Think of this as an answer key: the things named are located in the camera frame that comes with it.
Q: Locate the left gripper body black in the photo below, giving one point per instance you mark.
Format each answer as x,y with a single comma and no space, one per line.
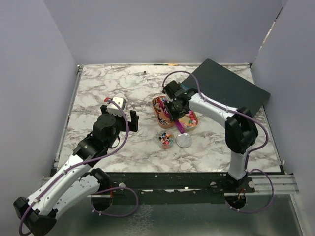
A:
120,124

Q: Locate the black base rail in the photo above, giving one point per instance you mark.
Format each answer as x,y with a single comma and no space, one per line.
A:
166,188

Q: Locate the clear round jar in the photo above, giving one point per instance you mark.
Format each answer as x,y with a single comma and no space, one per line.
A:
165,139

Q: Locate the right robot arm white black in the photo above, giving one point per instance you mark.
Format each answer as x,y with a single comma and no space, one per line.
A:
240,129

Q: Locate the dark teal network switch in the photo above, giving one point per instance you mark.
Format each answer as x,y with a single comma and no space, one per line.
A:
226,87

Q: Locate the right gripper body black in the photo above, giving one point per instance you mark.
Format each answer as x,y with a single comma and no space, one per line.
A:
174,111

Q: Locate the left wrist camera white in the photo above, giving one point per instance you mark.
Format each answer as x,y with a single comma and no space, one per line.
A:
116,107

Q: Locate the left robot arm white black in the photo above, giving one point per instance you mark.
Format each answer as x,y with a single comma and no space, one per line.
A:
77,178

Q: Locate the purple plastic scoop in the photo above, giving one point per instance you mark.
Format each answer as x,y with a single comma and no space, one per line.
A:
176,123

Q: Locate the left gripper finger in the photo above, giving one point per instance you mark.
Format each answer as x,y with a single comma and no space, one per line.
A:
133,124
104,109

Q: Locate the orange lollipop tray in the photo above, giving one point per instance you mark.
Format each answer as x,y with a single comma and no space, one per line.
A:
163,120

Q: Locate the beige star candy tray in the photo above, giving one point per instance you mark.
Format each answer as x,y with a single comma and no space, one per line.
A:
189,121

